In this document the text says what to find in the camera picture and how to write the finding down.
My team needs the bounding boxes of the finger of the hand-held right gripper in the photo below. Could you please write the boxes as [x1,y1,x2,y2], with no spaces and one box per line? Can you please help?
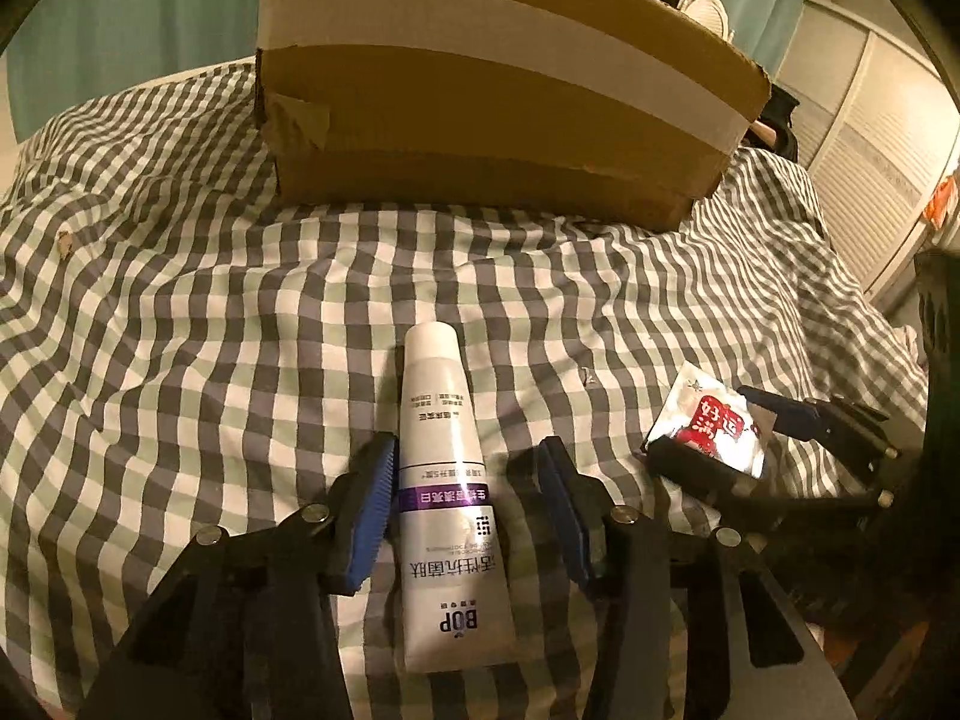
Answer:
[739,385,899,460]
[639,441,893,518]

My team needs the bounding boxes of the black bag on chair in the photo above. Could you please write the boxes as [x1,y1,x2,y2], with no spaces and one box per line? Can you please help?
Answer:
[754,86,803,162]

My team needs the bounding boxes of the white toothpaste tube purple band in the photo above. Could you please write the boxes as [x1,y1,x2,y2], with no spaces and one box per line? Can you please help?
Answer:
[394,322,518,674]

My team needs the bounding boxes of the red and white sachet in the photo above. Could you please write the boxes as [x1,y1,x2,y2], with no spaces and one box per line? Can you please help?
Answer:
[649,360,773,477]

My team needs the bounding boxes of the wide green curtain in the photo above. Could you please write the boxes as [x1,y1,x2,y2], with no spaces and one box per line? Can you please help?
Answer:
[7,0,263,143]

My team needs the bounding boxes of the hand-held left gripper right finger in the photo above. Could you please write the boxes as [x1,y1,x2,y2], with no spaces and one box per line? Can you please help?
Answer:
[536,435,856,720]

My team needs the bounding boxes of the orange hanging ornament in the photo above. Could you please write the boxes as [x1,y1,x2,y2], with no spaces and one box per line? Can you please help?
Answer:
[926,180,957,230]

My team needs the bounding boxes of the grey checkered blanket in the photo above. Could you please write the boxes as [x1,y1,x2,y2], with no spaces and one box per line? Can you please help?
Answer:
[0,64,931,720]

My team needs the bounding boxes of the brown cardboard box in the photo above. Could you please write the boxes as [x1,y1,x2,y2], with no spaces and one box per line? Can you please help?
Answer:
[253,0,773,233]

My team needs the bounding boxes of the white louvered wardrobe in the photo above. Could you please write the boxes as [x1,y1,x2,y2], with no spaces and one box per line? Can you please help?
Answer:
[780,0,960,316]

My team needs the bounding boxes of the white oval mirror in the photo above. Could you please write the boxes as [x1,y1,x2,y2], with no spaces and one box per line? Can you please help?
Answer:
[686,0,732,38]

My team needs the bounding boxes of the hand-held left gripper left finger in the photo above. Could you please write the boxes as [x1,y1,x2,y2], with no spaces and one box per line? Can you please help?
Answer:
[79,431,398,720]

